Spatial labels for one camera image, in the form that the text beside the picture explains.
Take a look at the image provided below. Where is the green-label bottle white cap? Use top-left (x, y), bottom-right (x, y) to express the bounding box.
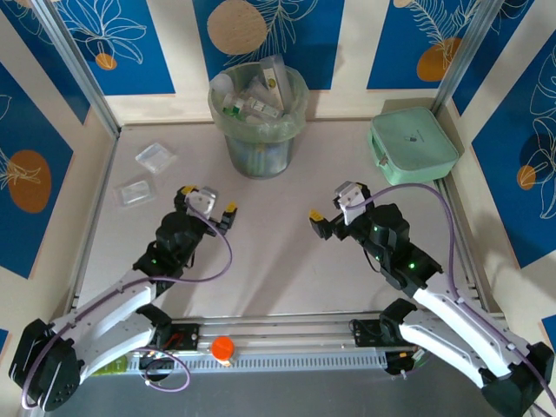
top-left (222, 91), bottom-right (249, 117)

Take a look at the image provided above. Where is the green-label bottle clear cap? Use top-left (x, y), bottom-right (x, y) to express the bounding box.
top-left (243, 96), bottom-right (284, 122)

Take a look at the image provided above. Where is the tall clear bottle white label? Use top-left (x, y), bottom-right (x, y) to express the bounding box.
top-left (259, 55), bottom-right (295, 113)

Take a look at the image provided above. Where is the grey metal mesh bin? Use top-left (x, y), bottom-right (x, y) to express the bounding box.
top-left (208, 62), bottom-right (310, 180)

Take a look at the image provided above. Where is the green plastic bin liner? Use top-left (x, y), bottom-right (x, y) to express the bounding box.
top-left (208, 62), bottom-right (310, 145)

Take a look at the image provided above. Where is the clear plastic tray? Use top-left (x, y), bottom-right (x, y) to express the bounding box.
top-left (111, 176), bottom-right (157, 210)
top-left (134, 142), bottom-right (179, 175)

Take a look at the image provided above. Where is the mint green zip case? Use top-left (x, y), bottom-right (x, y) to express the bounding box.
top-left (366, 106), bottom-right (460, 185)

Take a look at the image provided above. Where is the orange emergency stop button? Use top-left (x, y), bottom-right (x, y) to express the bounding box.
top-left (211, 335), bottom-right (236, 365)

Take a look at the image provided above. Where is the aluminium side rail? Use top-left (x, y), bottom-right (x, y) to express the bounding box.
top-left (435, 177), bottom-right (503, 314)
top-left (63, 129), bottom-right (121, 314)

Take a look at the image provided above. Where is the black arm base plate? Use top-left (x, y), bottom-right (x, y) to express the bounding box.
top-left (350, 318), bottom-right (392, 348)
top-left (162, 323), bottom-right (201, 352)

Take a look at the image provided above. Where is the aluminium base frame rail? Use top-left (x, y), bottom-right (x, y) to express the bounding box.
top-left (73, 310), bottom-right (507, 355)

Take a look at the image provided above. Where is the grey slotted cable duct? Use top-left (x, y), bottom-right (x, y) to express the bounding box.
top-left (125, 352), bottom-right (388, 371)

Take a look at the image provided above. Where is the purple loose cable loop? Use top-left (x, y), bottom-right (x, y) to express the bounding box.
top-left (137, 346), bottom-right (192, 393)

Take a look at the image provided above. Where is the aluminium frame post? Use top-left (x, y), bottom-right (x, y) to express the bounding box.
top-left (433, 0), bottom-right (508, 115)
top-left (30, 0), bottom-right (122, 139)

